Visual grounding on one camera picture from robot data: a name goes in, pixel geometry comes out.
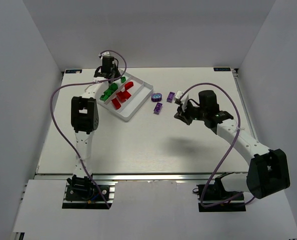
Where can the purple round flower lego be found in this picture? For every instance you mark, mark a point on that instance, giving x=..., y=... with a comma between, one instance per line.
x=156, y=97

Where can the red small lego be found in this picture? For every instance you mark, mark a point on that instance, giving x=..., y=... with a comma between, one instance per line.
x=119, y=96

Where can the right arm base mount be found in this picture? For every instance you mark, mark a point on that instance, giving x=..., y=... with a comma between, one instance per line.
x=216, y=193

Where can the white divided sorting tray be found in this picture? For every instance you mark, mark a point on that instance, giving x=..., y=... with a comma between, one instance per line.
x=140, y=92

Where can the red tall lego in tray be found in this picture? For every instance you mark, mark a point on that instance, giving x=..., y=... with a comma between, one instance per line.
x=127, y=95

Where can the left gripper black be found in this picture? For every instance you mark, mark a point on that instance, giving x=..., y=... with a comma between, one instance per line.
x=106, y=74

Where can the green 2x4 lego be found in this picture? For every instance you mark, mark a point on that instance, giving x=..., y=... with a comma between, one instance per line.
x=107, y=93

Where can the green bush lego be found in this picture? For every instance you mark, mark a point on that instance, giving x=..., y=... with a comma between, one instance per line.
x=113, y=87

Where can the purple lego brick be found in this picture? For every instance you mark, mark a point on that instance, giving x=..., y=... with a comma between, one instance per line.
x=170, y=97
x=157, y=108

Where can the red sloped lego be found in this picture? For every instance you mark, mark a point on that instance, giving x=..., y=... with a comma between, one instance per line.
x=128, y=85

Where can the green square lego in tray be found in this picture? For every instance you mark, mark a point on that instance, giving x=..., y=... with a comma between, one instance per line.
x=104, y=97

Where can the left blue table label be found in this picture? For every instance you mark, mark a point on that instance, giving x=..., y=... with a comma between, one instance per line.
x=73, y=71

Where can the right blue table label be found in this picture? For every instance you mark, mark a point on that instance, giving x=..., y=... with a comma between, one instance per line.
x=222, y=69

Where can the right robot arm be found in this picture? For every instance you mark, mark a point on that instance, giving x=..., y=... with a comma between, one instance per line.
x=268, y=171

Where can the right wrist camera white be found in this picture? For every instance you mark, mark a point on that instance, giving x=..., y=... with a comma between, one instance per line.
x=181, y=99

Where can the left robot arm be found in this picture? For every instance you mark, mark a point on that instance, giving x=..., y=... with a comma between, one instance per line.
x=85, y=120

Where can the green square lego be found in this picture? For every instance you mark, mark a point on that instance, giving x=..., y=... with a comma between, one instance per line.
x=123, y=79
x=104, y=97

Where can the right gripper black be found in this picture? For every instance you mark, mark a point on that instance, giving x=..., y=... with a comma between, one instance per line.
x=186, y=113

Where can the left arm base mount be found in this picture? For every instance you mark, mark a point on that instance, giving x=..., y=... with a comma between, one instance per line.
x=82, y=194

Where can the blue table label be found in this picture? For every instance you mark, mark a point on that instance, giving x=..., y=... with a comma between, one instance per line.
x=222, y=69
x=73, y=71

